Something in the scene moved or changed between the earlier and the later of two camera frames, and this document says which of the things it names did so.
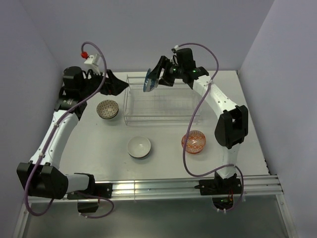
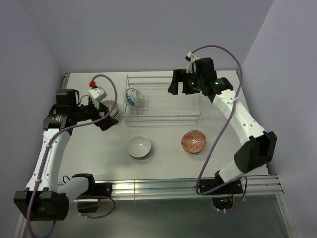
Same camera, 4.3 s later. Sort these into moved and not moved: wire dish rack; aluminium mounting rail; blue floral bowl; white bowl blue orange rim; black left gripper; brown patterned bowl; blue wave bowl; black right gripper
Moved: black left gripper; blue floral bowl; black right gripper
Not moved: white bowl blue orange rim; blue wave bowl; wire dish rack; aluminium mounting rail; brown patterned bowl
